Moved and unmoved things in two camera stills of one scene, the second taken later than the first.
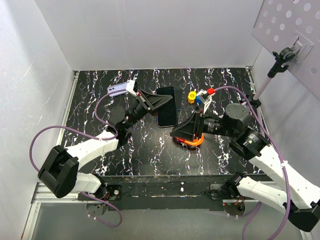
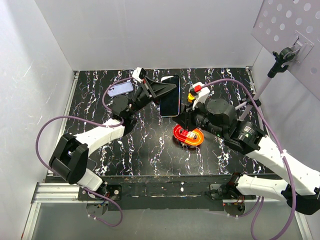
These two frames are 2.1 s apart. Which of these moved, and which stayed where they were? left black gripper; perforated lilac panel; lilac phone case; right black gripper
Moved: right black gripper; left black gripper
Stayed: lilac phone case; perforated lilac panel
